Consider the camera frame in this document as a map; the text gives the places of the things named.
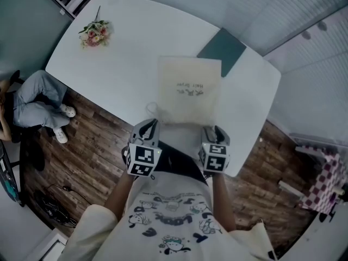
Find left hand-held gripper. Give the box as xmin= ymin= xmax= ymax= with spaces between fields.
xmin=124 ymin=118 xmax=163 ymax=178

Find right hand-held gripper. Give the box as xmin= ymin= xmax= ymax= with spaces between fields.
xmin=197 ymin=125 xmax=232 ymax=175

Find cream cloth drawstring bag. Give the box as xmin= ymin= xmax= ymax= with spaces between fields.
xmin=157 ymin=55 xmax=222 ymax=127

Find person's right forearm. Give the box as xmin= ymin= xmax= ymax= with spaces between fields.
xmin=210 ymin=172 xmax=237 ymax=234

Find person's left forearm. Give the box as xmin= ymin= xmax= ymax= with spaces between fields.
xmin=104 ymin=170 xmax=137 ymax=224

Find black trousers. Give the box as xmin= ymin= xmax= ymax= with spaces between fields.
xmin=157 ymin=141 xmax=209 ymax=186

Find dark green book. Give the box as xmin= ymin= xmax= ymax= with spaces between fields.
xmin=196 ymin=27 xmax=247 ymax=78

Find white cartoon print shirt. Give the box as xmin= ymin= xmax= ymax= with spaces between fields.
xmin=64 ymin=170 xmax=277 ymax=261

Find pink flower bouquet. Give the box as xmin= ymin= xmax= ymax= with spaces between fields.
xmin=78 ymin=5 xmax=113 ymax=49

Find dark printed board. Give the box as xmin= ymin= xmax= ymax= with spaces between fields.
xmin=0 ymin=139 xmax=22 ymax=207

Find black cable bundle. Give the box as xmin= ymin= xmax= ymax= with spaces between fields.
xmin=40 ymin=183 xmax=80 ymax=229

